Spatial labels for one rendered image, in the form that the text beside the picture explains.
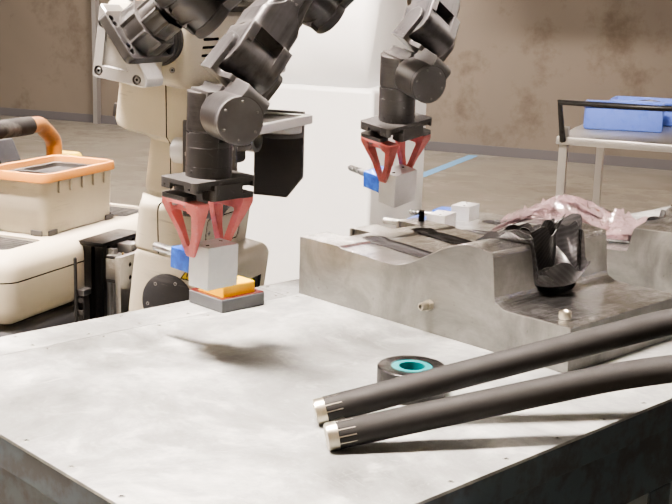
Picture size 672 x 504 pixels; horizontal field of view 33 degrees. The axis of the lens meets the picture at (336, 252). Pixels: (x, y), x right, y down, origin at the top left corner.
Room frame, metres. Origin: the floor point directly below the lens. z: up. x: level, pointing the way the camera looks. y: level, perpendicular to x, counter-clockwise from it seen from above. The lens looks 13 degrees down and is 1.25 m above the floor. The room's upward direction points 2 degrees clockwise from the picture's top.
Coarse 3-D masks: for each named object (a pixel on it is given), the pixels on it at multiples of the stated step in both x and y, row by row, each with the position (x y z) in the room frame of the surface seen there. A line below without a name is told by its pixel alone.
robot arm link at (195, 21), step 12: (180, 0) 1.71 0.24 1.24; (192, 0) 1.71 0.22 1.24; (204, 0) 1.72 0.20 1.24; (216, 0) 1.73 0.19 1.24; (168, 12) 1.71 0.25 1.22; (180, 12) 1.72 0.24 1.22; (192, 12) 1.72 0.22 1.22; (204, 12) 1.72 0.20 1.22; (180, 24) 1.77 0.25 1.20; (192, 24) 1.73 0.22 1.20
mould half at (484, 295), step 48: (336, 240) 1.69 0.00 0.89; (432, 240) 1.73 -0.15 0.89; (480, 240) 1.52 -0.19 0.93; (336, 288) 1.65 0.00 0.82; (384, 288) 1.58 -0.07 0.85; (432, 288) 1.52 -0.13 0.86; (480, 288) 1.46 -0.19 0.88; (528, 288) 1.49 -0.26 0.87; (576, 288) 1.55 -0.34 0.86; (624, 288) 1.56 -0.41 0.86; (480, 336) 1.45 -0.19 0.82; (528, 336) 1.40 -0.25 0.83
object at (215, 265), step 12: (204, 240) 1.40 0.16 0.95; (216, 240) 1.40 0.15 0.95; (228, 240) 1.41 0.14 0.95; (168, 252) 1.44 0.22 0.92; (180, 252) 1.40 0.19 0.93; (204, 252) 1.36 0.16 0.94; (216, 252) 1.37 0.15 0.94; (228, 252) 1.38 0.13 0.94; (180, 264) 1.40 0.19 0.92; (192, 264) 1.38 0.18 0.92; (204, 264) 1.36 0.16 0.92; (216, 264) 1.37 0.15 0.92; (228, 264) 1.38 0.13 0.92; (192, 276) 1.38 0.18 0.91; (204, 276) 1.36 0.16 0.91; (216, 276) 1.37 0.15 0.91; (228, 276) 1.39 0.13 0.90; (204, 288) 1.36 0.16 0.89; (216, 288) 1.37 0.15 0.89
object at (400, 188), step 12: (348, 168) 1.90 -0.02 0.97; (360, 168) 1.89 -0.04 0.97; (372, 168) 1.86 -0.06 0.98; (396, 168) 1.83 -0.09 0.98; (408, 168) 1.83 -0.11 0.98; (372, 180) 1.83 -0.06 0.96; (396, 180) 1.79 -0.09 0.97; (408, 180) 1.81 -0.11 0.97; (384, 192) 1.81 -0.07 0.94; (396, 192) 1.80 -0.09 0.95; (408, 192) 1.82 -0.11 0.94; (396, 204) 1.80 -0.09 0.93
